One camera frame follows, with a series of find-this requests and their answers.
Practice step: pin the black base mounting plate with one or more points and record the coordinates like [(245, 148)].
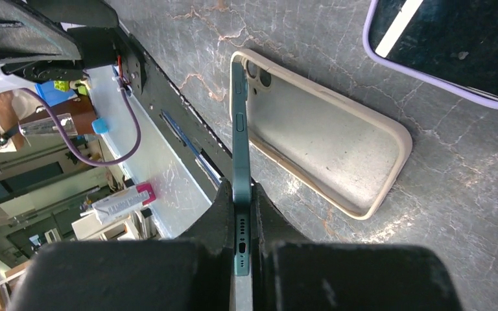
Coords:
[(205, 156)]

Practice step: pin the beige translucent phone case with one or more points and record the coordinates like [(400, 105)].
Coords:
[(346, 152)]

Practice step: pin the black smartphone front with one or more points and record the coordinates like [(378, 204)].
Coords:
[(242, 188)]

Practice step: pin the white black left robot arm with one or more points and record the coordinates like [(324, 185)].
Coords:
[(43, 41)]

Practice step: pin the black smartphone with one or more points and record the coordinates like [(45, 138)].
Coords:
[(456, 41), (242, 188)]

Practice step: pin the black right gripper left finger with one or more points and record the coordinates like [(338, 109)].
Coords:
[(190, 272)]

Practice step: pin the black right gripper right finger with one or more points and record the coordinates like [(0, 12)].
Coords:
[(292, 272)]

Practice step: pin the lilac phone case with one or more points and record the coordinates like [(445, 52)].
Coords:
[(466, 93)]

